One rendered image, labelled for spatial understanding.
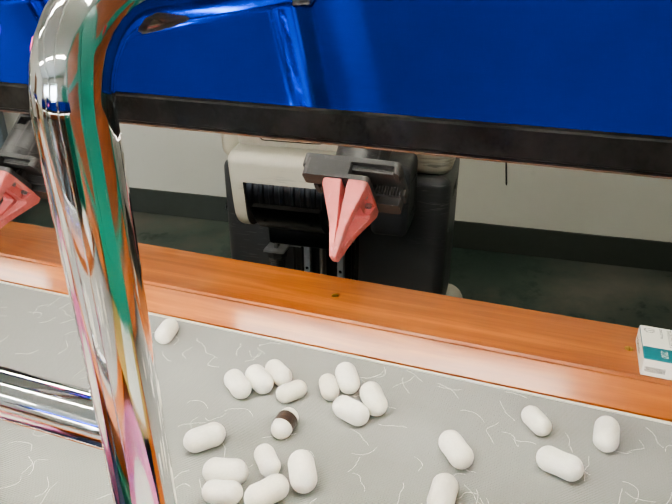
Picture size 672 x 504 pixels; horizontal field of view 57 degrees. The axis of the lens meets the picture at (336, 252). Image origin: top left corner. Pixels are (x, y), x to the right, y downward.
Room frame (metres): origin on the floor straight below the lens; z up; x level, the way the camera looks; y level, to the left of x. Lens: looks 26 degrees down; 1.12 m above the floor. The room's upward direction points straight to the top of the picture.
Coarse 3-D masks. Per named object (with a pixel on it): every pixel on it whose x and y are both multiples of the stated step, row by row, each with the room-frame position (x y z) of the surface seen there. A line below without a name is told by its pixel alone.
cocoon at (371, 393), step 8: (368, 384) 0.47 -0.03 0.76; (376, 384) 0.47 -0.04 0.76; (360, 392) 0.47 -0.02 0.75; (368, 392) 0.46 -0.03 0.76; (376, 392) 0.45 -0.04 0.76; (368, 400) 0.45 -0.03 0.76; (376, 400) 0.45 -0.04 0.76; (384, 400) 0.45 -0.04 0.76; (368, 408) 0.44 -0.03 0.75; (376, 408) 0.44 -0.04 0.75; (384, 408) 0.44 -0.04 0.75
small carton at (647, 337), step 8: (640, 328) 0.53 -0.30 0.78; (648, 328) 0.53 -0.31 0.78; (656, 328) 0.53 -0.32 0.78; (640, 336) 0.51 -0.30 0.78; (648, 336) 0.51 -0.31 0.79; (656, 336) 0.51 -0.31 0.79; (664, 336) 0.51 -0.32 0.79; (640, 344) 0.51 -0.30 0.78; (648, 344) 0.50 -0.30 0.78; (656, 344) 0.50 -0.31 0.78; (664, 344) 0.50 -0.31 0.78; (640, 352) 0.50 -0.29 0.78; (648, 352) 0.48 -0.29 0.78; (656, 352) 0.48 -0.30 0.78; (664, 352) 0.48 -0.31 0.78; (640, 360) 0.49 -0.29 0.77; (648, 360) 0.48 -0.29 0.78; (656, 360) 0.47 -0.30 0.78; (664, 360) 0.47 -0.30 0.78; (640, 368) 0.48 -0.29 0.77; (648, 368) 0.47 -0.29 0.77; (656, 368) 0.47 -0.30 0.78; (664, 368) 0.47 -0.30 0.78; (656, 376) 0.47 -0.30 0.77; (664, 376) 0.47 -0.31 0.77
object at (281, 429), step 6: (288, 408) 0.44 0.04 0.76; (294, 414) 0.43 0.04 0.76; (276, 420) 0.42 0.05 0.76; (282, 420) 0.42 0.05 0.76; (276, 426) 0.42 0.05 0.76; (282, 426) 0.42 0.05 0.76; (288, 426) 0.42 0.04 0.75; (276, 432) 0.41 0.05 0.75; (282, 432) 0.41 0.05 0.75; (288, 432) 0.41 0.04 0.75; (282, 438) 0.41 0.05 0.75
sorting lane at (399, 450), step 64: (0, 320) 0.61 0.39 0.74; (64, 320) 0.61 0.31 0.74; (192, 384) 0.49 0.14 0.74; (384, 384) 0.49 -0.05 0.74; (448, 384) 0.49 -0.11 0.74; (0, 448) 0.41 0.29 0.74; (64, 448) 0.41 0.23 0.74; (320, 448) 0.41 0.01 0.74; (384, 448) 0.41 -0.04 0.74; (512, 448) 0.41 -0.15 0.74; (576, 448) 0.41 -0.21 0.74; (640, 448) 0.41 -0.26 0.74
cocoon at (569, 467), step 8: (544, 448) 0.39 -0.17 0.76; (552, 448) 0.38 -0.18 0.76; (536, 456) 0.38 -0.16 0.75; (544, 456) 0.38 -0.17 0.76; (552, 456) 0.38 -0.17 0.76; (560, 456) 0.38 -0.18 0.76; (568, 456) 0.38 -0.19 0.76; (576, 456) 0.38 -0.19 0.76; (544, 464) 0.38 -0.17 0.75; (552, 464) 0.37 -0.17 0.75; (560, 464) 0.37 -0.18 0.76; (568, 464) 0.37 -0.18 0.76; (576, 464) 0.37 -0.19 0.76; (552, 472) 0.37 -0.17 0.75; (560, 472) 0.37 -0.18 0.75; (568, 472) 0.37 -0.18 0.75; (576, 472) 0.36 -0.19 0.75; (568, 480) 0.37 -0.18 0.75; (576, 480) 0.36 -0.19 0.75
